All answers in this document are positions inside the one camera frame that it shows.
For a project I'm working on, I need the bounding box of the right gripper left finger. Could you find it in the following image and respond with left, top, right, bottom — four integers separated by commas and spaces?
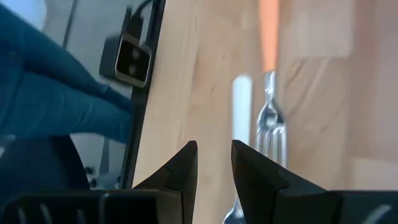
0, 140, 199, 224

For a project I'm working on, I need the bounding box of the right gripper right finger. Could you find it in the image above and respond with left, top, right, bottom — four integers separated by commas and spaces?
231, 139, 398, 224

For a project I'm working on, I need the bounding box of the white-handled fork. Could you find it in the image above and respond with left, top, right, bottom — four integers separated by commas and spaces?
222, 73, 253, 224

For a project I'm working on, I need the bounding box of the orange-handled fork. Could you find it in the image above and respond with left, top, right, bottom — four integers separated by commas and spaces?
254, 0, 289, 170

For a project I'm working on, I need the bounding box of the person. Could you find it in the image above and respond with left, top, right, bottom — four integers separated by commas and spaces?
0, 2, 135, 144

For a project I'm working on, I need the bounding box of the black table frame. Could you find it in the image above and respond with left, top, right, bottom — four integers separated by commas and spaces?
119, 0, 167, 190

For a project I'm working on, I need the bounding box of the black table-level camera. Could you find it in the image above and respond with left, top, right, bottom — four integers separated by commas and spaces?
99, 32, 153, 88

